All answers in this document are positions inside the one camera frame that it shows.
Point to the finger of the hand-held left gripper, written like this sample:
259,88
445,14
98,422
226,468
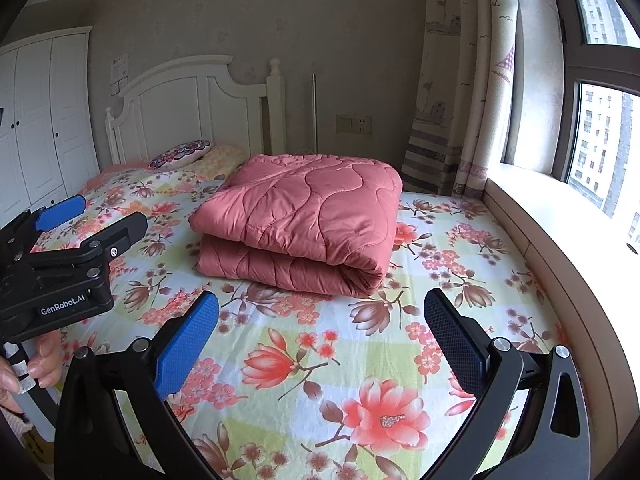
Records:
120,232
60,212

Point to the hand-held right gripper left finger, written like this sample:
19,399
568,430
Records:
187,340

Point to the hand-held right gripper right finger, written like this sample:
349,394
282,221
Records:
455,340

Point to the pink quilted coat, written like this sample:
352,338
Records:
300,220

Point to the person's left hand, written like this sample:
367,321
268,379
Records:
47,360

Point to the mandala patterned pillow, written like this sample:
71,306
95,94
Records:
182,154

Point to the white wardrobe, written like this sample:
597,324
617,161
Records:
45,110

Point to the floral bed sheet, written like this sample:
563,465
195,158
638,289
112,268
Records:
300,360

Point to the pale yellow checked pillow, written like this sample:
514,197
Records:
222,160

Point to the beige window sill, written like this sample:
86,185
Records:
565,240

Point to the white wooden headboard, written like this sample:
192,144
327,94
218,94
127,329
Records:
200,105

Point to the thin pole lamp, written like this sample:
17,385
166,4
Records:
314,110

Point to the apartment buildings outside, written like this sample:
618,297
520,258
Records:
595,135

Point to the printed striped curtain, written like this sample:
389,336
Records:
450,85

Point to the dark framed window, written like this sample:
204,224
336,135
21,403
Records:
567,70

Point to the paper notice on wall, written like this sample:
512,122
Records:
119,72

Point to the beige wall socket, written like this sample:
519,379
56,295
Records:
362,125

